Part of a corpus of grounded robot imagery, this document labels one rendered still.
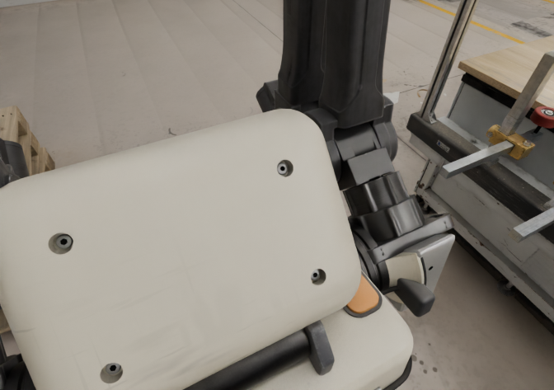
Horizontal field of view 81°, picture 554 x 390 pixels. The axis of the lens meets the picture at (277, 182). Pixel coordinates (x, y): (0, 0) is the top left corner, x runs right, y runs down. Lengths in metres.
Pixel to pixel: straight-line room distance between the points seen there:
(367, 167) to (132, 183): 0.27
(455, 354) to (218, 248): 1.60
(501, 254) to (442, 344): 0.51
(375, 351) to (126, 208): 0.21
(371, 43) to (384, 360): 0.28
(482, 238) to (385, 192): 1.55
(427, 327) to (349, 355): 1.46
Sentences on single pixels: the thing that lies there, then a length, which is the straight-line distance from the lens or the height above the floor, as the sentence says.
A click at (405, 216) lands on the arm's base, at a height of 1.23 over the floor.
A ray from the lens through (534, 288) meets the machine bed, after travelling 1.87.
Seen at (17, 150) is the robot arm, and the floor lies 1.20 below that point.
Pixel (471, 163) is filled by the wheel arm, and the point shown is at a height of 0.83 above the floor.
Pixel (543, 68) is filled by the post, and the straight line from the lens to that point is 1.24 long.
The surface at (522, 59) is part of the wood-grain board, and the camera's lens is 1.74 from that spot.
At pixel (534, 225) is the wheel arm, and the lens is 1.09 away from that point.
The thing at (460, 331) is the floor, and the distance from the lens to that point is 1.80.
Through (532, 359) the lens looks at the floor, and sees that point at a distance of 1.90.
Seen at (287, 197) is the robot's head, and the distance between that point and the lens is 0.20.
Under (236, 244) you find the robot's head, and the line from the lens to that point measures 0.19.
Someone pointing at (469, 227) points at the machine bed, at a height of 0.17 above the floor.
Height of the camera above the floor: 1.51
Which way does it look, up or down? 46 degrees down
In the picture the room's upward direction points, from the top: straight up
